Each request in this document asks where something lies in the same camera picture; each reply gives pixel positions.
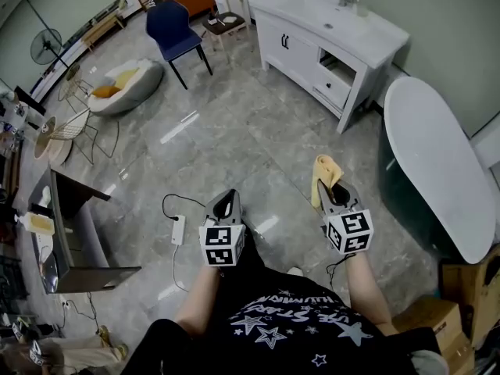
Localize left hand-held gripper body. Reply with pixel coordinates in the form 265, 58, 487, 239
198, 216, 248, 268

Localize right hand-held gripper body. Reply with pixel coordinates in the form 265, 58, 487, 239
323, 209, 374, 255

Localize dark desk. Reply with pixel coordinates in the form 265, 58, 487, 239
27, 168, 142, 295

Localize gold wire chair white seat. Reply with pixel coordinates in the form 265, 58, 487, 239
48, 107, 120, 166

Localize white and green bathtub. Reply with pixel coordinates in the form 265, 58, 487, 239
377, 76, 497, 265

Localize blue chair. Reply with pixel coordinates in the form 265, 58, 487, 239
145, 0, 214, 90

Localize yellow cloth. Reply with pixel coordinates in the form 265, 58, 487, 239
311, 154, 345, 210

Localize white power strip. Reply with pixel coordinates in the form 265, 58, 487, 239
170, 214, 187, 246

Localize black printed t-shirt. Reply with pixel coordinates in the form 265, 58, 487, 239
123, 277, 445, 375

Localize wooden bench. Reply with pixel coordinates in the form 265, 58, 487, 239
81, 12, 127, 53

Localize pale lotion bottle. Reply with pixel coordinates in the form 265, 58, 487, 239
14, 212, 55, 236

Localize wooden chair brown seat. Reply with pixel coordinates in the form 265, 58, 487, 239
201, 0, 251, 66

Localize black trousers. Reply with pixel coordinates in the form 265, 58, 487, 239
220, 220, 345, 300

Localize yellow cushion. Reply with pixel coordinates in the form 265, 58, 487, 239
114, 68, 140, 89

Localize white cabinet door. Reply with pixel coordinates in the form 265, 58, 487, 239
286, 33, 320, 93
264, 17, 288, 73

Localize white drawer with black knob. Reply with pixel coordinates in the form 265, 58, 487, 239
314, 66, 352, 111

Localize person's left forearm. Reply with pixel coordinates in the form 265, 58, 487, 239
173, 266, 222, 335

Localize white vanity cabinet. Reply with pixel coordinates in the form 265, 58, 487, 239
248, 0, 410, 135

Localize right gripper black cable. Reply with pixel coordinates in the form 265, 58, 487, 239
326, 252, 357, 288

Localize orange cushion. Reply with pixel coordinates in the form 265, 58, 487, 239
91, 85, 121, 98

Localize cardboard box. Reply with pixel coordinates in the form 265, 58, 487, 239
441, 244, 500, 347
392, 295, 476, 375

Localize person's right forearm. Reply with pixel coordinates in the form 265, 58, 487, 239
343, 252, 398, 335

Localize black standing fan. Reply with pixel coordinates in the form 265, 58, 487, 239
30, 28, 81, 78

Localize round beige side table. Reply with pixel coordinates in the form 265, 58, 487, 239
33, 115, 73, 166

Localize round grey lounge chair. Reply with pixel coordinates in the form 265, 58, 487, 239
87, 58, 164, 116

